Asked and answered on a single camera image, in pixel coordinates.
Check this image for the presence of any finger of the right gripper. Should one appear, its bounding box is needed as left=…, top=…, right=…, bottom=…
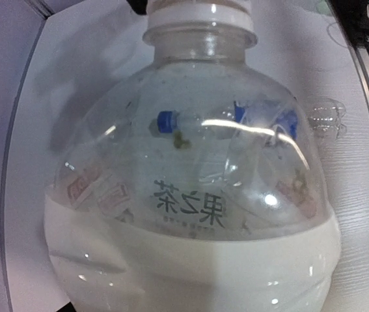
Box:
left=127, top=0, right=148, bottom=15

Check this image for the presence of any white bottle cap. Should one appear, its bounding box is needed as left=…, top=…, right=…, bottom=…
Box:
left=146, top=0, right=254, bottom=33

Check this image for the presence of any clear tea bottle white label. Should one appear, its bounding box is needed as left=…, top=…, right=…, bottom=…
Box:
left=44, top=23, right=341, bottom=311

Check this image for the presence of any blue pepsi bottle cap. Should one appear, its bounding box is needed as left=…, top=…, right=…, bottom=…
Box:
left=157, top=110, right=180, bottom=133

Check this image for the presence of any clear pepsi bottle blue label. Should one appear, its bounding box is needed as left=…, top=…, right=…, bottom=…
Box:
left=234, top=97, right=347, bottom=140

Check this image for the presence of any left wall metal post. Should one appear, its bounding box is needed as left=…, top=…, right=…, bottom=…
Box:
left=33, top=0, right=55, bottom=19

